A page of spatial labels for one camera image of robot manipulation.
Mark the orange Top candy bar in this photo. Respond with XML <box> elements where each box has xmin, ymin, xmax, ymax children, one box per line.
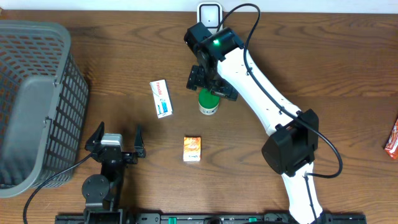
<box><xmin>384</xmin><ymin>119</ymin><xmax>398</xmax><ymax>159</ymax></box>

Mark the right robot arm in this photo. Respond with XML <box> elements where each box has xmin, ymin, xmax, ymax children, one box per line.
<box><xmin>184</xmin><ymin>22</ymin><xmax>323</xmax><ymax>223</ymax></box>

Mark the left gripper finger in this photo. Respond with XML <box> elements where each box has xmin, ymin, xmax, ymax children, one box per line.
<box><xmin>85</xmin><ymin>121</ymin><xmax>104</xmax><ymax>146</ymax></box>
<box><xmin>134</xmin><ymin>125</ymin><xmax>146</xmax><ymax>157</ymax></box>

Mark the left black cable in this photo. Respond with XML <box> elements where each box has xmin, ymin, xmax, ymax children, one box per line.
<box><xmin>22</xmin><ymin>152</ymin><xmax>94</xmax><ymax>224</ymax></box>

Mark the grey plastic basket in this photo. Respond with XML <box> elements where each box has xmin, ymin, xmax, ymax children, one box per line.
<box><xmin>1</xmin><ymin>20</ymin><xmax>89</xmax><ymax>198</ymax></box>

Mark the right black cable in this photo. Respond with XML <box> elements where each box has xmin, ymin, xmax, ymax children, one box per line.
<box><xmin>216</xmin><ymin>2</ymin><xmax>344</xmax><ymax>224</ymax></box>

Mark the black cable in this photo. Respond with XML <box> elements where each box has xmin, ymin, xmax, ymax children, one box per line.
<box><xmin>22</xmin><ymin>152</ymin><xmax>94</xmax><ymax>224</ymax></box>
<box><xmin>216</xmin><ymin>2</ymin><xmax>344</xmax><ymax>224</ymax></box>

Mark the small orange box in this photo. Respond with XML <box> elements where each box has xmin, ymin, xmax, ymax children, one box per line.
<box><xmin>183</xmin><ymin>137</ymin><xmax>201</xmax><ymax>162</ymax></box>

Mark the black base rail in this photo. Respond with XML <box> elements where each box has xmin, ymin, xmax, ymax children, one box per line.
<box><xmin>55</xmin><ymin>213</ymin><xmax>367</xmax><ymax>224</ymax></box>

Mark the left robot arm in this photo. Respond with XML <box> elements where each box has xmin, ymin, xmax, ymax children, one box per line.
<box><xmin>81</xmin><ymin>123</ymin><xmax>146</xmax><ymax>224</ymax></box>

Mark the green lidded jar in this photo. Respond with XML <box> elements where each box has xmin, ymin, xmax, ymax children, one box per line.
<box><xmin>198</xmin><ymin>89</ymin><xmax>220</xmax><ymax>115</ymax></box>

